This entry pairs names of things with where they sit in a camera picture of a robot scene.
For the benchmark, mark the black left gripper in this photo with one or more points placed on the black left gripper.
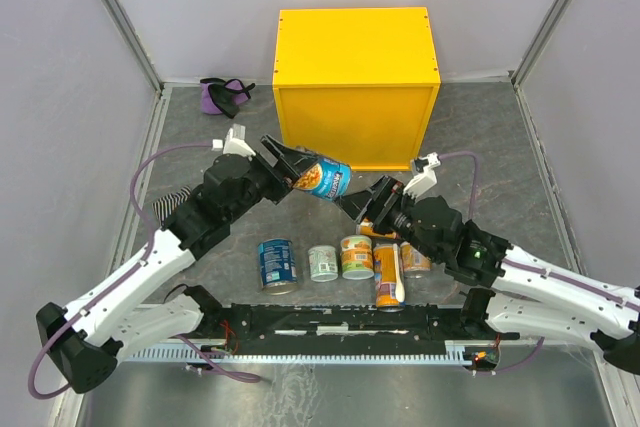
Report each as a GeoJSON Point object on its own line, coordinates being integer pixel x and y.
{"type": "Point", "coordinates": [275, 176]}

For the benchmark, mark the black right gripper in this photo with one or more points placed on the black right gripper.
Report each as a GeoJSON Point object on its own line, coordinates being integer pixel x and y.
{"type": "Point", "coordinates": [378, 205]}

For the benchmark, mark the tall orange can with spoon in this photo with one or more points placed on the tall orange can with spoon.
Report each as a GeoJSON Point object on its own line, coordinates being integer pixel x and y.
{"type": "Point", "coordinates": [365, 228]}

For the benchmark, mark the blue soup can with noodles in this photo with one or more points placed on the blue soup can with noodles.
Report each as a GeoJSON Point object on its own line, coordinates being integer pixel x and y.
{"type": "Point", "coordinates": [331, 179]}

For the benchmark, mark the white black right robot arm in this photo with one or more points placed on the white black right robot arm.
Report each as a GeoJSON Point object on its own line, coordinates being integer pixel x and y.
{"type": "Point", "coordinates": [519, 292]}

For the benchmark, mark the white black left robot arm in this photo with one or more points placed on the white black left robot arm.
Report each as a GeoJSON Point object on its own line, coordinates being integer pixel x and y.
{"type": "Point", "coordinates": [87, 338]}

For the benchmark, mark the orange fruit label can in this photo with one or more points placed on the orange fruit label can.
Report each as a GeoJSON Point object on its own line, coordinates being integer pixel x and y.
{"type": "Point", "coordinates": [356, 257]}

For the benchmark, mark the green label small can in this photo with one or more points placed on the green label small can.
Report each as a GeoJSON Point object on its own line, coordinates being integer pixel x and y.
{"type": "Point", "coordinates": [323, 264]}

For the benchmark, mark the orange can far right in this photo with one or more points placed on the orange can far right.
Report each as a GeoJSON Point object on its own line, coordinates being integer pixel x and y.
{"type": "Point", "coordinates": [413, 262]}

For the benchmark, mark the purple black cloth pouch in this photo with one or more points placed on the purple black cloth pouch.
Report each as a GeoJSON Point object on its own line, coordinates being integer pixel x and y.
{"type": "Point", "coordinates": [223, 97]}

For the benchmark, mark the yellow wooden box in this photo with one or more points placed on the yellow wooden box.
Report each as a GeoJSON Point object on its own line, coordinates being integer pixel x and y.
{"type": "Point", "coordinates": [356, 84]}

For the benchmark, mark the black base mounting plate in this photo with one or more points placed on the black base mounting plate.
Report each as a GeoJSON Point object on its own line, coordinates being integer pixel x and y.
{"type": "Point", "coordinates": [335, 329]}

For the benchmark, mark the black white striped cloth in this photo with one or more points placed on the black white striped cloth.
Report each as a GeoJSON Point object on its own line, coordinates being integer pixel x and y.
{"type": "Point", "coordinates": [165, 205]}

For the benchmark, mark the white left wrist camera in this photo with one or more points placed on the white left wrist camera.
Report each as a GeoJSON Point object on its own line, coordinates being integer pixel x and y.
{"type": "Point", "coordinates": [233, 143]}

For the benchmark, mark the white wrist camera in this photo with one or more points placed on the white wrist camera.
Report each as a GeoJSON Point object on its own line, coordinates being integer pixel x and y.
{"type": "Point", "coordinates": [423, 175]}
{"type": "Point", "coordinates": [233, 143]}

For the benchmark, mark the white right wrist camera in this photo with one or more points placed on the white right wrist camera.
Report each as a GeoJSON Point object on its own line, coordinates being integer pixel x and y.
{"type": "Point", "coordinates": [423, 175]}

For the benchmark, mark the white slotted cable duct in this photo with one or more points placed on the white slotted cable duct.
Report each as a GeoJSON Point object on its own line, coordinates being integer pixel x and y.
{"type": "Point", "coordinates": [454, 355]}

